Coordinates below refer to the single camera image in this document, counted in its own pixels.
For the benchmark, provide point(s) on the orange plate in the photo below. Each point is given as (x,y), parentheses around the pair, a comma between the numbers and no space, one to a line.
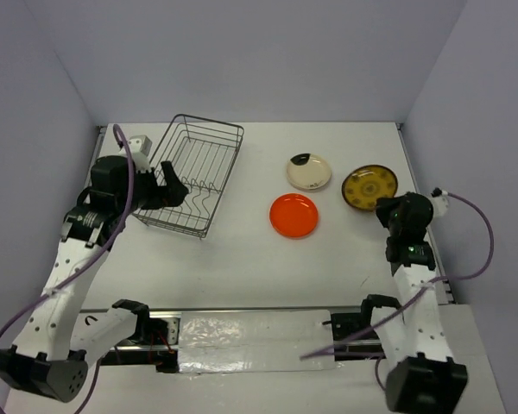
(294,215)

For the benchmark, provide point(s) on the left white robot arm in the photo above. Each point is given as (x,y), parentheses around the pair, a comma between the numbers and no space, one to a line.
(50,357)

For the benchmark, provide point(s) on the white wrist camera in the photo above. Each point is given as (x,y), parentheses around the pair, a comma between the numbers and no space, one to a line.
(439,201)
(140,146)

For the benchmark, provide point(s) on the yellow patterned plate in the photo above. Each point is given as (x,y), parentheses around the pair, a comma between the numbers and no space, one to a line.
(365,185)

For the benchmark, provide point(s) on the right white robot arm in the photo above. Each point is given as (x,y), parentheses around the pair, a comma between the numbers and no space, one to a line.
(423,375)

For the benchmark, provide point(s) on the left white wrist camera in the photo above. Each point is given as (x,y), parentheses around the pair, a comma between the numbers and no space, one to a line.
(140,146)

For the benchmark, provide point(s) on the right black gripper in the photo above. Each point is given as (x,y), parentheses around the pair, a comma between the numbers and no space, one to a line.
(382,205)

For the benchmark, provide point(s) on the silver foil base rail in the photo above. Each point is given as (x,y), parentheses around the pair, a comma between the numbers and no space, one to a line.
(249,341)

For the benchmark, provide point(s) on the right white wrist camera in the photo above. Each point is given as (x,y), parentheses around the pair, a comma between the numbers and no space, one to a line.
(439,201)

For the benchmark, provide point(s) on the cream plate with black mark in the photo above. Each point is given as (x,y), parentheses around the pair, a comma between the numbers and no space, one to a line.
(308,172)

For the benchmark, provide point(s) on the grey wire dish rack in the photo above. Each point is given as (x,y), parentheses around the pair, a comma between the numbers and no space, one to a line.
(203,153)

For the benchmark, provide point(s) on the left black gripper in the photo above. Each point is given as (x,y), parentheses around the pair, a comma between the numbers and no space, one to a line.
(173,193)

